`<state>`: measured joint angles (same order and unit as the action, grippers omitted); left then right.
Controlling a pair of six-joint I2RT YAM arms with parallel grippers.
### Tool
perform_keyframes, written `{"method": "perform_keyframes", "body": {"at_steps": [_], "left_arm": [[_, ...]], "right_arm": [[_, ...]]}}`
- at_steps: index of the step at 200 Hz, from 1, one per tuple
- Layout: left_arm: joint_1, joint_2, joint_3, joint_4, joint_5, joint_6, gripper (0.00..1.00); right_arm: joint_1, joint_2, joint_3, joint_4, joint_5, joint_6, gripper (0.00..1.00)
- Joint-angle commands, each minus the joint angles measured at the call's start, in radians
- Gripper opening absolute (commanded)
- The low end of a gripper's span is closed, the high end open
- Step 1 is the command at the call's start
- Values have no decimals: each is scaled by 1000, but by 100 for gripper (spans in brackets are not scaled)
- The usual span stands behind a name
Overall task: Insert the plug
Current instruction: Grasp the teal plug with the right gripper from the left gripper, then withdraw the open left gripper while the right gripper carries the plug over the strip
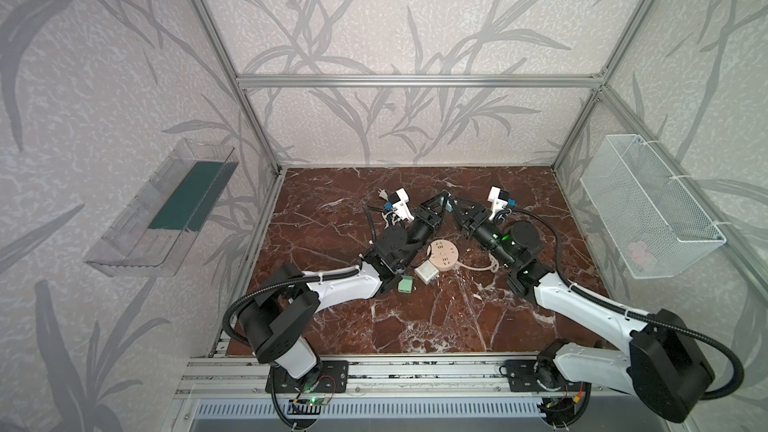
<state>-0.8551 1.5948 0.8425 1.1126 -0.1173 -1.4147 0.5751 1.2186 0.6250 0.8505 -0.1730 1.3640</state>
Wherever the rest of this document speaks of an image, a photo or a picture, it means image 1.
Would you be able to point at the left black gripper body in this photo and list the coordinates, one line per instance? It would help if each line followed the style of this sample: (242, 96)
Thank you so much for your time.
(425, 214)

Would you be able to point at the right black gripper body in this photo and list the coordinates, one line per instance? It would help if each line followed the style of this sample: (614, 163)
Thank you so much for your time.
(470, 216)

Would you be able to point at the green plug adapter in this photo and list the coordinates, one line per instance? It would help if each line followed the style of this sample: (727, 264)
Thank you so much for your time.
(405, 285)

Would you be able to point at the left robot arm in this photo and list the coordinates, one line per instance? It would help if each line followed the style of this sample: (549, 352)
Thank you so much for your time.
(272, 319)

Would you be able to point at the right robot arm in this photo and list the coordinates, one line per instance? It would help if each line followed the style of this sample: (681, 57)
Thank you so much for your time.
(654, 356)

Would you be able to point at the white plug adapter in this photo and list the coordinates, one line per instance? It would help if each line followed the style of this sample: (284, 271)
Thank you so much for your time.
(427, 272)

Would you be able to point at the pink round power strip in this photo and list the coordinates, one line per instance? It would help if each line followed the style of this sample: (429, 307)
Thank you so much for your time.
(443, 255)

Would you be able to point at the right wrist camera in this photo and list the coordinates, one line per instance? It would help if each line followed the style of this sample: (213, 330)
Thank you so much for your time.
(501, 203)

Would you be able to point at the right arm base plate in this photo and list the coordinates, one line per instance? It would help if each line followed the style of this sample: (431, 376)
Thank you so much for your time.
(526, 375)

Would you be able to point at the white wire basket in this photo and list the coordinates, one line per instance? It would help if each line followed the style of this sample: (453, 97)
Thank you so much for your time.
(658, 227)

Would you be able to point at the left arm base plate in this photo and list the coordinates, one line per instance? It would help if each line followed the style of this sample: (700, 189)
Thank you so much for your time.
(330, 376)

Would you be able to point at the aluminium frame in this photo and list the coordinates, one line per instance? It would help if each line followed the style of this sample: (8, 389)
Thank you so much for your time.
(539, 82)

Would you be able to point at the clear plastic wall tray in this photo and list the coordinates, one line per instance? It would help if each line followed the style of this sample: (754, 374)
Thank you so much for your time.
(159, 226)

